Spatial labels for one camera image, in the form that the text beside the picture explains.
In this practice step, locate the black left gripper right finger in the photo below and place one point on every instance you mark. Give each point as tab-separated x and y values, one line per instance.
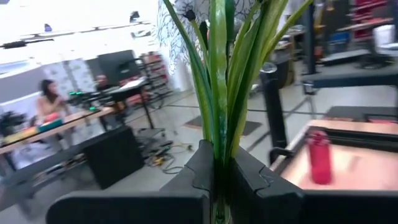
248	174

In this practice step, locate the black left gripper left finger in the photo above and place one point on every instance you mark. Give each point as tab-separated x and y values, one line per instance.
199	168

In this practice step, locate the red glass bottle vase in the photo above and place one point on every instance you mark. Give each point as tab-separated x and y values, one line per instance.
319	161

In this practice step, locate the black background robot arm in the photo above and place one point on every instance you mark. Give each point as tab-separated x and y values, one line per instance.
84	96

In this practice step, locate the yellow power splitter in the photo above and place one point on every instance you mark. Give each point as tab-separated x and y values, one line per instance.
159	160

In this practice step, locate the black tower fan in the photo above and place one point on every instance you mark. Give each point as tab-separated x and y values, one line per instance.
273	109

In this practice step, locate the black cabinet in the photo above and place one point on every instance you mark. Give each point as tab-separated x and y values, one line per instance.
115	158

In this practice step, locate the black tray stand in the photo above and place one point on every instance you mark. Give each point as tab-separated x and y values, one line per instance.
130	88

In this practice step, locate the storage shelf rack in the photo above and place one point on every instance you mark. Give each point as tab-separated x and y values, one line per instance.
155	71

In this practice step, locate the seated person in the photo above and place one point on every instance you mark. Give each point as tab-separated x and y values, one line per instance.
49	102
101	83

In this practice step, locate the wooden background table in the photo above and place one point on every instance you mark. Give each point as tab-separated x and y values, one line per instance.
77	119

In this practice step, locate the black display board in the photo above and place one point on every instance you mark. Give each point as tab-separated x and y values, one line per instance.
116	65

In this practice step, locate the white patterned curtain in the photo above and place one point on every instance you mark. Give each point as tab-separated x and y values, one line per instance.
174	37

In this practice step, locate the grey side desk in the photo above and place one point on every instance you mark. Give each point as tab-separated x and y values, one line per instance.
357	80

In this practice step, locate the black upright pole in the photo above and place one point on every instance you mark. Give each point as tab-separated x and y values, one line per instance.
309	37

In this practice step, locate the teal box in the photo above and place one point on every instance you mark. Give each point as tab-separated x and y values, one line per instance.
51	125

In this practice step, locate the red shelf rack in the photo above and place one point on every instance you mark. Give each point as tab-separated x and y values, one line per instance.
370	12

